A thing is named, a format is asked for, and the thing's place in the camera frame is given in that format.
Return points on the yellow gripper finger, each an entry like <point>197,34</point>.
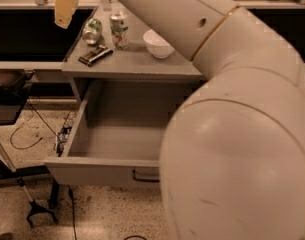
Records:
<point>64,11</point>

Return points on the green soda can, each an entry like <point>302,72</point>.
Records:
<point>92,31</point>

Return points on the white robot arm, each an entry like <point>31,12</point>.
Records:
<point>232,161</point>

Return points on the white green upright can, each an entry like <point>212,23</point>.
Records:
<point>119,29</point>

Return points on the grey cabinet with top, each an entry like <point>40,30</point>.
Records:
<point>133,63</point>

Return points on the open grey top drawer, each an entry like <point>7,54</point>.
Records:
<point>119,128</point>

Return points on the dark tray on stand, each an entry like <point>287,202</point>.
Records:
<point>14,92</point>

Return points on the white ceramic bowl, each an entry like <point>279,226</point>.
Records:
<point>156,45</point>

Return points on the power strip on floor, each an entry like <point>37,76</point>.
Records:
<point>64,133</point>

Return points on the black tripod stand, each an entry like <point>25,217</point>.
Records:
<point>35,207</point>

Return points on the black drawer handle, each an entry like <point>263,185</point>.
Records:
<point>136,178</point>

